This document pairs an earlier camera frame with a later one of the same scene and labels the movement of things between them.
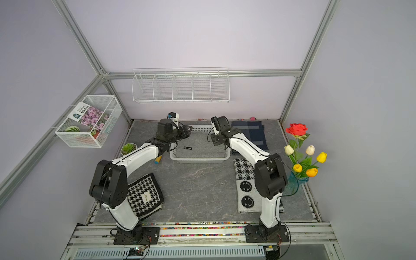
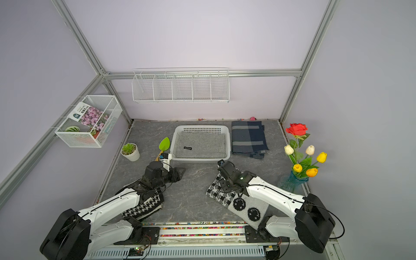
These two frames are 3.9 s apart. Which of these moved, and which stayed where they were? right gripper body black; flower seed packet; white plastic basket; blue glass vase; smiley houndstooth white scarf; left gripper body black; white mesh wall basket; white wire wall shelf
Moved: left gripper body black; right gripper body black; smiley houndstooth white scarf
Stayed: white plastic basket; blue glass vase; flower seed packet; white wire wall shelf; white mesh wall basket
